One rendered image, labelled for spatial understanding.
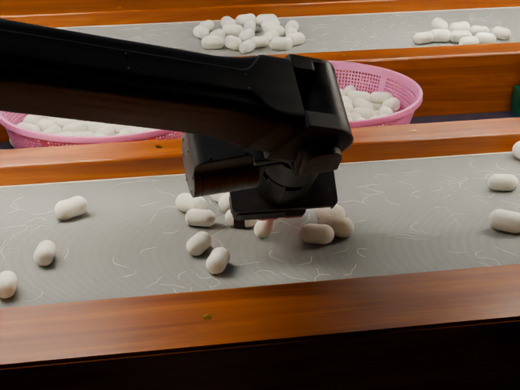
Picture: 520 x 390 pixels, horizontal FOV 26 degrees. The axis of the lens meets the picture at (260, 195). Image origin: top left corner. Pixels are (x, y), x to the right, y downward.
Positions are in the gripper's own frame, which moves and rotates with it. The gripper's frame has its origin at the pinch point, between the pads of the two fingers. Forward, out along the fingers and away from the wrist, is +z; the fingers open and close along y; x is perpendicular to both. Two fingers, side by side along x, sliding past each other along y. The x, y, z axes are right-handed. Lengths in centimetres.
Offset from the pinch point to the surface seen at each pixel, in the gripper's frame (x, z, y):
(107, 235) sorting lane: 2.1, 0.2, 16.5
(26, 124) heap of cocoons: -19.8, 26.5, 24.6
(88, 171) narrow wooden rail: -8.1, 10.8, 17.7
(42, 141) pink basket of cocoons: -14.2, 17.2, 22.6
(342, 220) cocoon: 3.8, -5.0, -6.3
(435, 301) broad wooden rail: 15.0, -19.5, -9.6
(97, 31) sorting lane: -48, 62, 14
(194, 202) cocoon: -1.0, 1.3, 7.4
